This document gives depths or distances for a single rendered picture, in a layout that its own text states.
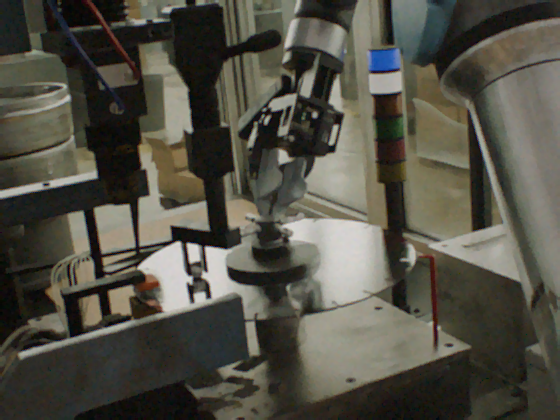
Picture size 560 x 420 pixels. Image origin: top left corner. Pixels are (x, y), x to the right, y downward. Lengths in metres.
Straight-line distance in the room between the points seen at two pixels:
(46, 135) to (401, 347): 0.80
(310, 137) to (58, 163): 0.65
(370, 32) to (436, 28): 0.94
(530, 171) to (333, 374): 0.44
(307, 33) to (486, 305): 0.40
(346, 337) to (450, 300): 0.19
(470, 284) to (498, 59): 0.56
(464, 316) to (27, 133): 0.80
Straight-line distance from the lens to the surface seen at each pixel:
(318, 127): 1.02
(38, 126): 1.52
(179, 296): 0.92
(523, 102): 0.57
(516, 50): 0.58
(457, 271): 1.11
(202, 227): 0.93
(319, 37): 1.05
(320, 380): 0.92
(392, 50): 1.18
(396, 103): 1.19
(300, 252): 0.98
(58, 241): 1.61
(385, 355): 0.97
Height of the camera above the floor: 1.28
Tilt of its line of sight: 16 degrees down
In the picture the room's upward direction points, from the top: 6 degrees counter-clockwise
